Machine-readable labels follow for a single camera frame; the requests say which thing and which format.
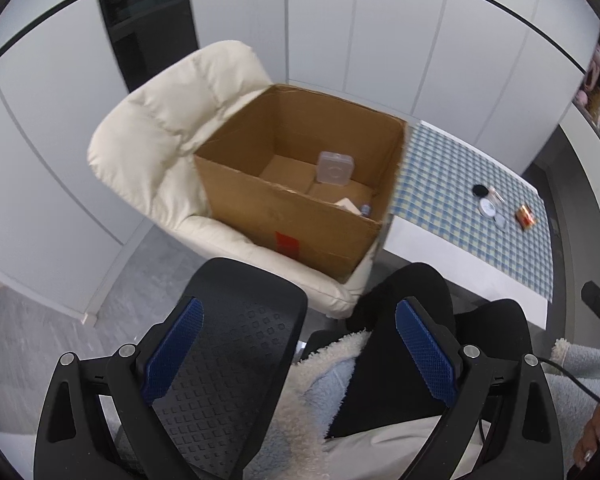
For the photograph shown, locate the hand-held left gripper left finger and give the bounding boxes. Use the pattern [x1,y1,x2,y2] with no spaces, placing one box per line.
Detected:
[32,296,204,480]

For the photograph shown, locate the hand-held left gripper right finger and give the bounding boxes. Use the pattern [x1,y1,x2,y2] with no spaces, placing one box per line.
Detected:
[395,296,566,480]

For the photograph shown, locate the orange shiny candy packet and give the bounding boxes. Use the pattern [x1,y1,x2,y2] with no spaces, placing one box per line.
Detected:
[514,204,537,232]

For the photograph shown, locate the brown cardboard box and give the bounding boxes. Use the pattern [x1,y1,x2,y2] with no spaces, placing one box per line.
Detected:
[192,84,411,283]

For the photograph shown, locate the clear square plastic case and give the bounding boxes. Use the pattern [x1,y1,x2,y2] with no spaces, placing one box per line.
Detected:
[315,151,353,186]

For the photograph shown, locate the person's right forearm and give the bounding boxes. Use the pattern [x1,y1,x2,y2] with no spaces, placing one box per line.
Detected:
[540,337,600,466]

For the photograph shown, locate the white garment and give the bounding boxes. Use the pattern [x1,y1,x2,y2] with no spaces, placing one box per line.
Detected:
[325,412,491,480]

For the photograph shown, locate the fluffy white jacket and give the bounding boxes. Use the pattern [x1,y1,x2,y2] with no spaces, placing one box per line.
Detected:
[260,330,376,480]

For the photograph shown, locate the blue yellow checkered tablecloth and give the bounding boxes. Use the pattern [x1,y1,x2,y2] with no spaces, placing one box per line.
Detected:
[387,121,553,301]

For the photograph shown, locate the long white sideboard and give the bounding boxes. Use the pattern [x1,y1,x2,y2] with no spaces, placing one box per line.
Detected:
[550,102,600,281]

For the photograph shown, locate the cream padded armchair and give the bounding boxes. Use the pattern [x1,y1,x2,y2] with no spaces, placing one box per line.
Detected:
[86,40,381,320]

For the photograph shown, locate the pink plush toy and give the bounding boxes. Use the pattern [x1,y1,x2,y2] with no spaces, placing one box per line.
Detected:
[582,42,600,91]

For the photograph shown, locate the dark glass cabinet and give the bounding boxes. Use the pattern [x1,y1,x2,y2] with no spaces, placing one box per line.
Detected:
[92,0,198,96]

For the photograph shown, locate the white wardrobe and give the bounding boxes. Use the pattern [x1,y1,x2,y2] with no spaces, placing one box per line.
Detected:
[0,0,600,328]

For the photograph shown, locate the black cable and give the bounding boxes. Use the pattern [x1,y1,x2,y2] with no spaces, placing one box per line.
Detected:
[537,356,600,408]

